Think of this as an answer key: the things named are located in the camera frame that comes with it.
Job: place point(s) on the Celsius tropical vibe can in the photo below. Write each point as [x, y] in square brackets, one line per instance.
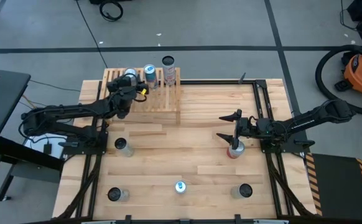
[126, 151]

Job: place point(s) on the wooden slatted shelf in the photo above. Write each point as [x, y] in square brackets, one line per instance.
[162, 99]

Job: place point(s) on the black hazard-striped mat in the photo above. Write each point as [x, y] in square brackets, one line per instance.
[336, 186]

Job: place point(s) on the black power adapter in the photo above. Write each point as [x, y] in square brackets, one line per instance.
[47, 148]

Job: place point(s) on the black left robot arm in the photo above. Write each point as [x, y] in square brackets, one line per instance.
[75, 110]

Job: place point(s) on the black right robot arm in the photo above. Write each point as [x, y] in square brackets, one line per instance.
[311, 116]

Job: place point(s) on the black-lidded white yellow can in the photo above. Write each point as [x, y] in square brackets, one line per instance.
[235, 193]

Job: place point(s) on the dark grey desk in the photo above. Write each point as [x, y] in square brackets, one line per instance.
[0, 109]

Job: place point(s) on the black frame lever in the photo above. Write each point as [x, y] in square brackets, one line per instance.
[242, 78]

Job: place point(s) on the Spindrift raspberry lime can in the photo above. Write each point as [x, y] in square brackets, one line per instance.
[130, 73]
[235, 153]

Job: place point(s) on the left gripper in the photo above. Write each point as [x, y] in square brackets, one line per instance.
[123, 90]

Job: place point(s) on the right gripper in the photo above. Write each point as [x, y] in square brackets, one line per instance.
[251, 128]

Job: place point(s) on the blue silver Red Bull can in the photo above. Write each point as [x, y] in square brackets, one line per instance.
[151, 79]
[180, 186]

